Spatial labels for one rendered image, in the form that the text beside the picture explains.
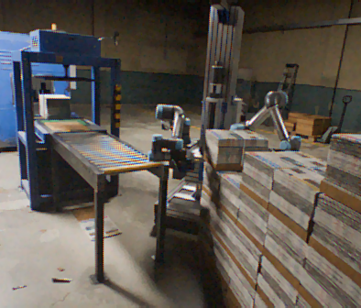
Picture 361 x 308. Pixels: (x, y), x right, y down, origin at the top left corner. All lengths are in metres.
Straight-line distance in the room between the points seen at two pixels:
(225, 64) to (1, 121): 3.81
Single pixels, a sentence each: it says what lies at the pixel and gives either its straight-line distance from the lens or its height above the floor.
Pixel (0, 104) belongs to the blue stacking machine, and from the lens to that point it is 5.53.
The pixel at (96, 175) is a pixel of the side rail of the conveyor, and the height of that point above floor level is 0.79.
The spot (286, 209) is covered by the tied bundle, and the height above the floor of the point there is 0.91.
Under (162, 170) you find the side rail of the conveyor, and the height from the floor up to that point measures 0.76.
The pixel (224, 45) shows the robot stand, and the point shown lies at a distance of 2.88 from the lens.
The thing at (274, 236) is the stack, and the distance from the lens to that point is 1.58.
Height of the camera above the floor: 1.47
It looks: 15 degrees down
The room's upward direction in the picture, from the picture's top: 4 degrees clockwise
